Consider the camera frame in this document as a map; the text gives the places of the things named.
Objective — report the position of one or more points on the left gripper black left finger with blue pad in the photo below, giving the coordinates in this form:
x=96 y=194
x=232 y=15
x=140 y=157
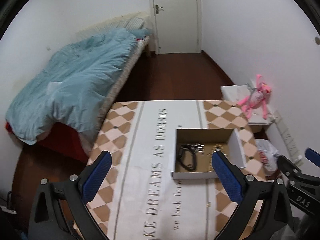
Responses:
x=47 y=220

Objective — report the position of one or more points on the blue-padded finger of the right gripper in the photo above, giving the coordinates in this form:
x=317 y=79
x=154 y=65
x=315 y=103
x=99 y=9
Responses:
x=313 y=156

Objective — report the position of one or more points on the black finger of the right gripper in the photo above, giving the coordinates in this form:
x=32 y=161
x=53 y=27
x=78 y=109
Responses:
x=302 y=189

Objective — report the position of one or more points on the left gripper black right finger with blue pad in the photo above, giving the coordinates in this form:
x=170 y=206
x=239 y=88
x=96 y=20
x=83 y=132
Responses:
x=275 y=216

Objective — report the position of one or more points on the white plastic bag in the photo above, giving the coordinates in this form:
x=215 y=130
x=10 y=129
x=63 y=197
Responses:
x=268 y=156

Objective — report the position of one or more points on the pink panther plush toy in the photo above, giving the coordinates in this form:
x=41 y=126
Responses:
x=258 y=97

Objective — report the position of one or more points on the bed mattress with patterned sheet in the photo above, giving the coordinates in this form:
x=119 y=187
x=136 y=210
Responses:
x=142 y=46

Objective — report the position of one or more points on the checkered printed tablecloth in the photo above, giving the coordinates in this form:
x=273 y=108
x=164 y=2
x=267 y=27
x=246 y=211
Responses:
x=139 y=199

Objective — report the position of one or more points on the white cardboard box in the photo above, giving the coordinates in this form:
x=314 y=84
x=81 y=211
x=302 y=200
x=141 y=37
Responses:
x=205 y=142

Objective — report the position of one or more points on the black carabiner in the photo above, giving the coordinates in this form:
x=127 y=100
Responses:
x=187 y=158

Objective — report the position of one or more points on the white paper on duvet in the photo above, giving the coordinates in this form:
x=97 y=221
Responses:
x=52 y=86

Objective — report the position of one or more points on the teal blue duvet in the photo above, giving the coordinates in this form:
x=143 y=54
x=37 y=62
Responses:
x=87 y=69

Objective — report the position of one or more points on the white door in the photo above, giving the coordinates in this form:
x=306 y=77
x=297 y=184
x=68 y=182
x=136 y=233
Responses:
x=177 y=26

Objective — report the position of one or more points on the striped pillow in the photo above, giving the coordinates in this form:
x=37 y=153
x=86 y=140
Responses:
x=134 y=23

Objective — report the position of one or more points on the white wall power strip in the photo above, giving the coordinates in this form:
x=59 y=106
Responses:
x=288 y=139

